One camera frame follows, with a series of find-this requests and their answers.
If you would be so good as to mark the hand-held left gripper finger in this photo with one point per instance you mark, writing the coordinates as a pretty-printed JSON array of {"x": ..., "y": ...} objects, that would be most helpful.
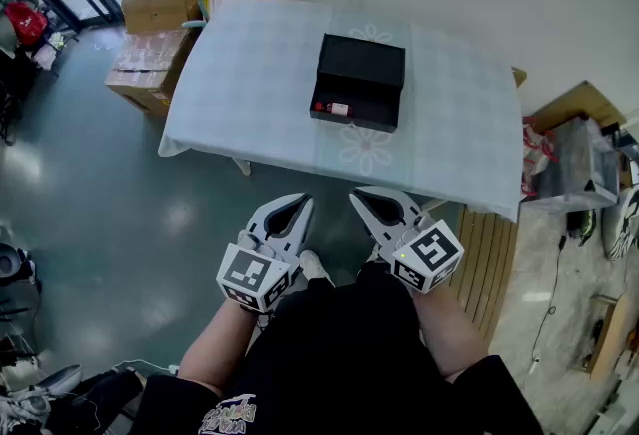
[
  {"x": 259, "y": 218},
  {"x": 304, "y": 228}
]

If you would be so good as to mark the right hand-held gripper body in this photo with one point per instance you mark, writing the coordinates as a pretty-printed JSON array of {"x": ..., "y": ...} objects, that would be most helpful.
[{"x": 429, "y": 253}]

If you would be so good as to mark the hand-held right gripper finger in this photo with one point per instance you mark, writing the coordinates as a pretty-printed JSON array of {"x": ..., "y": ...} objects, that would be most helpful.
[
  {"x": 407, "y": 203},
  {"x": 382, "y": 236}
]

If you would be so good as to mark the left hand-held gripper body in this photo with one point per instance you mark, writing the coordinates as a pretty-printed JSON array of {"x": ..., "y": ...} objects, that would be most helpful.
[{"x": 249, "y": 273}]

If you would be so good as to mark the small red bottle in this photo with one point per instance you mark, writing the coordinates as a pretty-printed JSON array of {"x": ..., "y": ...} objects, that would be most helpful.
[{"x": 339, "y": 109}]

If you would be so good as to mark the black box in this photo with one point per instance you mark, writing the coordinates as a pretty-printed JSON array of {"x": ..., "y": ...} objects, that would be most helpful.
[{"x": 359, "y": 59}]

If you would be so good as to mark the person's left forearm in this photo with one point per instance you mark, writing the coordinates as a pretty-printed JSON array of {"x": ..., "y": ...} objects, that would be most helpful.
[{"x": 219, "y": 343}]

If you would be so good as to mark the person's right forearm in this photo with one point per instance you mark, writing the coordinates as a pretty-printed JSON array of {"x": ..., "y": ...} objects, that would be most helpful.
[{"x": 449, "y": 333}]

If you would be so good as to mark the taped flat cardboard box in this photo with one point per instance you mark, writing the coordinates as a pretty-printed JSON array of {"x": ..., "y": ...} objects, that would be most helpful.
[{"x": 145, "y": 64}]

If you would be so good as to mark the person's right white shoe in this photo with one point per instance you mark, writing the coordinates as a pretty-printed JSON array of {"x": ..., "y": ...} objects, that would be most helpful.
[{"x": 375, "y": 254}]

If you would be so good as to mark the person's white shoe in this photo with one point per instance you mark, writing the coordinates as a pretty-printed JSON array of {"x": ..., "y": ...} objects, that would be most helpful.
[
  {"x": 313, "y": 267},
  {"x": 375, "y": 254}
]

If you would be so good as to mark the person's left white shoe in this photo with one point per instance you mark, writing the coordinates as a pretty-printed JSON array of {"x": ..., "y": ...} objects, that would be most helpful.
[{"x": 313, "y": 267}]

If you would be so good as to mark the white table leg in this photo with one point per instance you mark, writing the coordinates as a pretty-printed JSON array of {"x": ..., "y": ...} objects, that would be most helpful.
[{"x": 243, "y": 167}]

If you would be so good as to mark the wooden slatted board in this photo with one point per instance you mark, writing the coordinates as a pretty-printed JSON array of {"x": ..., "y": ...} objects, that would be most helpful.
[{"x": 486, "y": 273}]

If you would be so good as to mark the black printed t-shirt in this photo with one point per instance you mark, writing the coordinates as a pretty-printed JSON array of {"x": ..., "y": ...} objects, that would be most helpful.
[{"x": 339, "y": 348}]

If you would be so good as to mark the light blue floral tablecloth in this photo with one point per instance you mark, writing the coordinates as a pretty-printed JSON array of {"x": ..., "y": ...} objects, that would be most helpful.
[{"x": 239, "y": 99}]

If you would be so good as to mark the white power strip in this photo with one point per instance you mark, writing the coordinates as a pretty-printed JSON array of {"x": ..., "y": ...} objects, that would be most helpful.
[{"x": 173, "y": 368}]

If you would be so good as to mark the black green shoe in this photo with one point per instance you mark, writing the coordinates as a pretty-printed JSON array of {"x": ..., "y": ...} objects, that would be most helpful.
[{"x": 581, "y": 223}]

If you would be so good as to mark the brown cardboard sheet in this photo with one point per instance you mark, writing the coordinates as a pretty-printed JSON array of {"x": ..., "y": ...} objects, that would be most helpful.
[{"x": 519, "y": 75}]

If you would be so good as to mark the black white patterned bag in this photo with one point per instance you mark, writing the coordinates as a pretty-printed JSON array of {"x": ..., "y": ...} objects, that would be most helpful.
[{"x": 621, "y": 223}]

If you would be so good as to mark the light wooden board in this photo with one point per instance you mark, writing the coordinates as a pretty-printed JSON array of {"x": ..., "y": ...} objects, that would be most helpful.
[{"x": 611, "y": 338}]

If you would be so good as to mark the teal plastic chair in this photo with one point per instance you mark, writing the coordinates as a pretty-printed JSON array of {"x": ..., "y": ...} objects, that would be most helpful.
[{"x": 194, "y": 23}]

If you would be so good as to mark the grey white sneaker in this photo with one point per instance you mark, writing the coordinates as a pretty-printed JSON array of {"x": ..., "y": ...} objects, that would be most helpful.
[{"x": 60, "y": 380}]

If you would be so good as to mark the red bag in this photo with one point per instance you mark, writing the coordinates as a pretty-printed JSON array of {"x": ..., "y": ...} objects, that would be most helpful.
[{"x": 25, "y": 24}]

